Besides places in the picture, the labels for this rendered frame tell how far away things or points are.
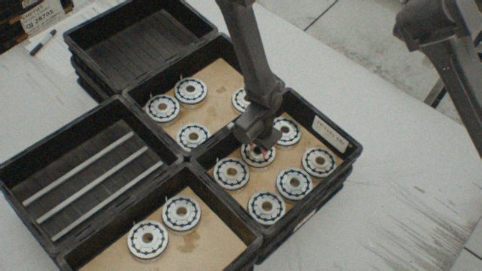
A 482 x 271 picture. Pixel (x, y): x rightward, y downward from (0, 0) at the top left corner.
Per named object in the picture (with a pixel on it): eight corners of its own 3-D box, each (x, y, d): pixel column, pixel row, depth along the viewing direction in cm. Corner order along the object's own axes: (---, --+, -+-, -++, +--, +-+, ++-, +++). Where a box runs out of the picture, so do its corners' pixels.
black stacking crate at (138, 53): (163, 8, 182) (162, -17, 173) (218, 55, 172) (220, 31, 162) (68, 60, 165) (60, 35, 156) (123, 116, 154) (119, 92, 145)
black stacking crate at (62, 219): (123, 117, 154) (119, 94, 145) (186, 181, 143) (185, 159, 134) (2, 194, 137) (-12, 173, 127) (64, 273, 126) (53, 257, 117)
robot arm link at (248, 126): (282, 90, 122) (254, 77, 126) (254, 119, 116) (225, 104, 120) (283, 123, 131) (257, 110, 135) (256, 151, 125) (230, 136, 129)
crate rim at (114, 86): (162, -14, 175) (162, -19, 173) (221, 35, 164) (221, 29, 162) (61, 39, 157) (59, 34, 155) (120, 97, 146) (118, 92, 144)
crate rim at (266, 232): (287, 89, 153) (288, 84, 151) (364, 152, 142) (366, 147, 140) (187, 163, 135) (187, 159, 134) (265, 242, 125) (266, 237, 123)
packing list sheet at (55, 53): (91, 0, 198) (91, -1, 197) (133, 29, 191) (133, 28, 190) (20, 44, 182) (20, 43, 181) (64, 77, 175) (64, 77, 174)
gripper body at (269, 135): (268, 152, 135) (271, 136, 129) (239, 131, 138) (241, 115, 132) (282, 137, 138) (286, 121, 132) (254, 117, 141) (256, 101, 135)
